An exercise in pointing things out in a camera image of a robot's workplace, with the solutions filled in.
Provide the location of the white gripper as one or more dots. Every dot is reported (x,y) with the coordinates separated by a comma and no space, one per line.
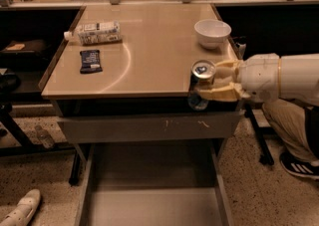
(259,77)

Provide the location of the redbull can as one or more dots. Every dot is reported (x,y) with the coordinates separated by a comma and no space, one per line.
(202,70)

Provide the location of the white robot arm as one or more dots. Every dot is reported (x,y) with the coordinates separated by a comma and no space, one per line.
(298,78)

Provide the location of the top drawer front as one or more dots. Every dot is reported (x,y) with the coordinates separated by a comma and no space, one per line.
(149,127)

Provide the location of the grey drawer cabinet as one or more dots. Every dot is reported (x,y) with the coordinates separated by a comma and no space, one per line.
(148,72)

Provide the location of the open middle drawer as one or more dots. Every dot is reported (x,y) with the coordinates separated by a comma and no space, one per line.
(175,183)

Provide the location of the white bowl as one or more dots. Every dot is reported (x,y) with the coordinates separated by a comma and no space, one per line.
(211,33)

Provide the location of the khaki trouser leg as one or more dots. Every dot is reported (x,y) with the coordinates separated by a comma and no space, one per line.
(288,120)

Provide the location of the black striped sneaker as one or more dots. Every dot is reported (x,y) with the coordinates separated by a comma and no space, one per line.
(298,168)

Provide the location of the white milk carton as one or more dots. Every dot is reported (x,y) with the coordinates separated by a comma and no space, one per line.
(95,33)

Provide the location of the dark blue snack packet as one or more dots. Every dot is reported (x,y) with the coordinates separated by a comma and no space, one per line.
(90,62)

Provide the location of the clear plastic water bottle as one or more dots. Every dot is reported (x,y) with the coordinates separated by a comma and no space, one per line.
(44,137)

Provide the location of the black bag on shelf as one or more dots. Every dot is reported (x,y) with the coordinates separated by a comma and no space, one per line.
(32,49)

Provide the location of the white perforated shoe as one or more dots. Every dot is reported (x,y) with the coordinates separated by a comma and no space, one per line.
(24,211)

